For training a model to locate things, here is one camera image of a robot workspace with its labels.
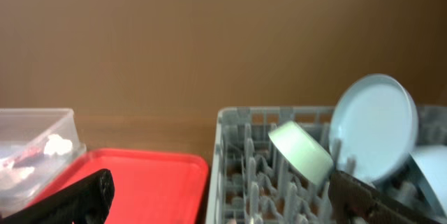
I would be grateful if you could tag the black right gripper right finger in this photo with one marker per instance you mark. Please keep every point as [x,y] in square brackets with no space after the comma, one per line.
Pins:
[401,200]

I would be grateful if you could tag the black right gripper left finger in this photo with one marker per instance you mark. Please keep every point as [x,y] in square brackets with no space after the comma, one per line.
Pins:
[87,201]

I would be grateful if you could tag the green bowl with food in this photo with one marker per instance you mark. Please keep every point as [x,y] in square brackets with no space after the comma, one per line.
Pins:
[302,152]

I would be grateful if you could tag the white tissue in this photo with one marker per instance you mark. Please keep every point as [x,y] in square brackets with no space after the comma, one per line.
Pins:
[57,145]
[10,177]

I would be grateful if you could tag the red snack wrapper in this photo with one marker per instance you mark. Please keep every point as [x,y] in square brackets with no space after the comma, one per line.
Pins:
[26,158]

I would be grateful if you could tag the light blue plate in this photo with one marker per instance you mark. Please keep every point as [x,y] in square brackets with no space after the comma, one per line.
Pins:
[376,121]

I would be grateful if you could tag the light blue bowl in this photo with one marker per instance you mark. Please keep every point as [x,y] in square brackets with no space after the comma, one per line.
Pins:
[430,163]

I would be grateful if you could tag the clear plastic waste bin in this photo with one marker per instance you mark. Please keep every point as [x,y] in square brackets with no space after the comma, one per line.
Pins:
[37,144]

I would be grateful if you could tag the red serving tray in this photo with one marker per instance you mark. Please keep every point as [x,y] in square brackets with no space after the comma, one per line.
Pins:
[150,187]

